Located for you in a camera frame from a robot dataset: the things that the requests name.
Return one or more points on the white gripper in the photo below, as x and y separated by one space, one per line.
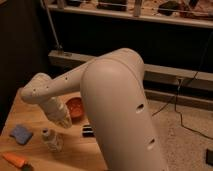
57 112

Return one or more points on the clear plastic bottle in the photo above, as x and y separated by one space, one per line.
52 139

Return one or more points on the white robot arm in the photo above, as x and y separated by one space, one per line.
112 92

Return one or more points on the orange bowl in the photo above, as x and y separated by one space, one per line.
75 107

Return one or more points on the black rectangular block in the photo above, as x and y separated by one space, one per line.
87 131

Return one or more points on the wooden table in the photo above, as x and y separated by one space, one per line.
78 153

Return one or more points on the blue sponge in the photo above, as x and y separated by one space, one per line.
21 134

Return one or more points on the metal pole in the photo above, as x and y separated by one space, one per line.
58 45

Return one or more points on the black object on floor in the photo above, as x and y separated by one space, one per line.
209 157

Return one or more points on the white shelf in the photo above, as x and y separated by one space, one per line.
194 13

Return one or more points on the orange handled tool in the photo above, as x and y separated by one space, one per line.
18 161

